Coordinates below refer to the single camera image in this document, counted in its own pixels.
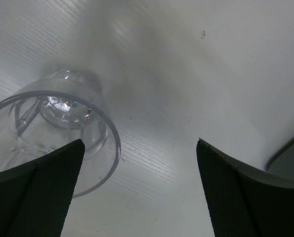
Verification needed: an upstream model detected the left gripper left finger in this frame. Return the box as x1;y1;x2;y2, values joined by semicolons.
0;139;85;237

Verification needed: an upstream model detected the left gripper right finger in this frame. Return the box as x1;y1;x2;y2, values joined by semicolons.
196;139;294;237

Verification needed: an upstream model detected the clear plastic cup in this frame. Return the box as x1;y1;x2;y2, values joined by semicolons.
0;70;121;198

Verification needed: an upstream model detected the grey plastic bin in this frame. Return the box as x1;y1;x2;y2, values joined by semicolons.
266;137;294;181

